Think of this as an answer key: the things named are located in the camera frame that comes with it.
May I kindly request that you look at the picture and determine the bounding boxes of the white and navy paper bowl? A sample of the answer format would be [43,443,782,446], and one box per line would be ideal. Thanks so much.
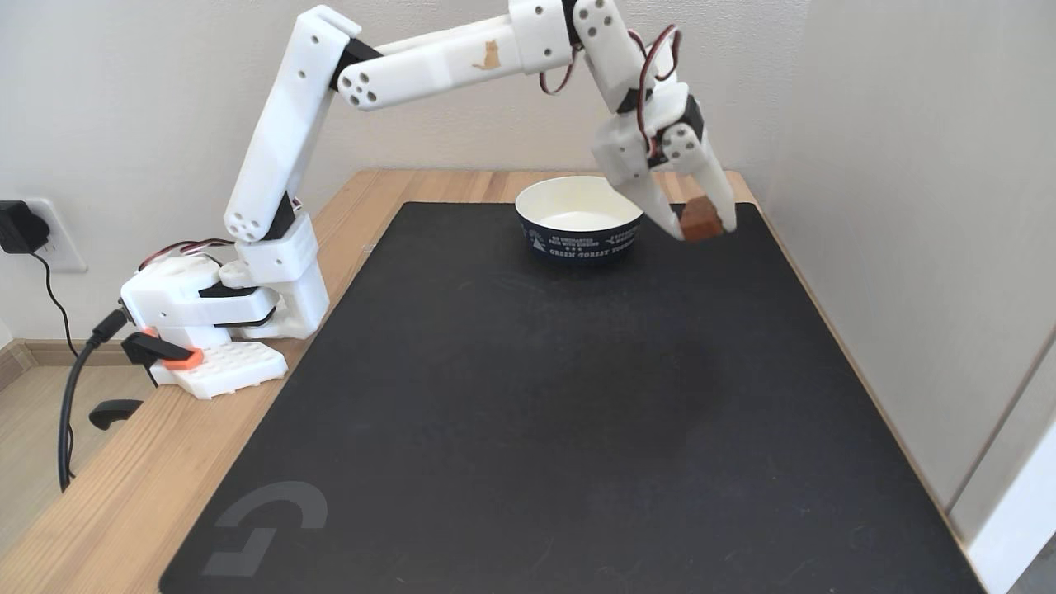
[515,175,654,266]

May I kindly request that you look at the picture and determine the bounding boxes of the red black base servo wire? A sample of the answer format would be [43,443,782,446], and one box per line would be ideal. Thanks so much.
[137,238,238,271]

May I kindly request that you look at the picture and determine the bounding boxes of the thick black cable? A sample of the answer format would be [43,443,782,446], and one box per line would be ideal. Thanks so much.
[56,309,130,494]

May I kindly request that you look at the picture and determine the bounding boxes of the thin black adapter cord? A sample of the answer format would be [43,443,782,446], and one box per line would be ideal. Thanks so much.
[31,251,80,337]

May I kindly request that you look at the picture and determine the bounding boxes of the black desk mat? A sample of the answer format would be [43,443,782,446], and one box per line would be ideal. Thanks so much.
[158,202,988,594]

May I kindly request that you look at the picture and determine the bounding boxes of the red black white servo wire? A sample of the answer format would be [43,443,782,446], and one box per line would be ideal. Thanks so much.
[540,24,685,159]

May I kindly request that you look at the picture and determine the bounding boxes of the black power adapter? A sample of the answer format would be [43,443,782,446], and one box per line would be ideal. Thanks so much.
[0,200,51,255]

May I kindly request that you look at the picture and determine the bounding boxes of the wooden baseboard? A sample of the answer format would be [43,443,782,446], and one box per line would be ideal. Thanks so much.
[0,337,126,394]

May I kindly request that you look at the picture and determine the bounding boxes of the white door frame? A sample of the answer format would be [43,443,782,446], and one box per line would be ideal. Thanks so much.
[947,328,1056,594]

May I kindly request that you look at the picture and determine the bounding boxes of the black and orange clamp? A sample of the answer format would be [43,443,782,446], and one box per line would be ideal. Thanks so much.
[88,329,205,432]

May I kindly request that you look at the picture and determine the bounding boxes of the brown cube toy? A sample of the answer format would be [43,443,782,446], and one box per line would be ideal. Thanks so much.
[680,196,726,243]

